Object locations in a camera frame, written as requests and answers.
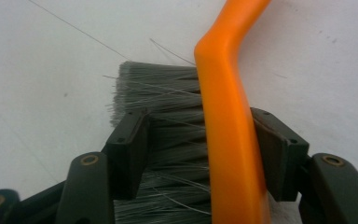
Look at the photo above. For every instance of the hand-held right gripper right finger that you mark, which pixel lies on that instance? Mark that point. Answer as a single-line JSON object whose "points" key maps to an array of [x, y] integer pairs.
{"points": [[279, 155]]}

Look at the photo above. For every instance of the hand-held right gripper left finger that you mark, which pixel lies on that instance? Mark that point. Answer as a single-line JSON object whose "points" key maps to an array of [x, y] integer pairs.
{"points": [[127, 155]]}

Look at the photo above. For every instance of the orange brush with grey bristles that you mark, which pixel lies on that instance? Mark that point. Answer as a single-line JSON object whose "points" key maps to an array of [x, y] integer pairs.
{"points": [[227, 124]]}

